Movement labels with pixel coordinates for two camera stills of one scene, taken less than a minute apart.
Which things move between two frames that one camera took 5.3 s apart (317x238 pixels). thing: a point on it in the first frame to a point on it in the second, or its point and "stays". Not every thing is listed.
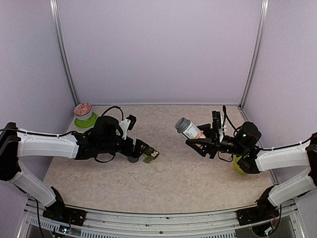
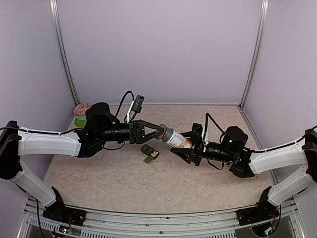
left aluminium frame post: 56,27 stays
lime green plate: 87,123 stays
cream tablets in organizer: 155,153 stays
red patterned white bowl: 82,111 stays
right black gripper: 211,146 to 196,153
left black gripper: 135,153 to 137,135
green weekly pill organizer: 151,153 stays
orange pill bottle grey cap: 188,130 to 172,137
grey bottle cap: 132,160 to 167,134
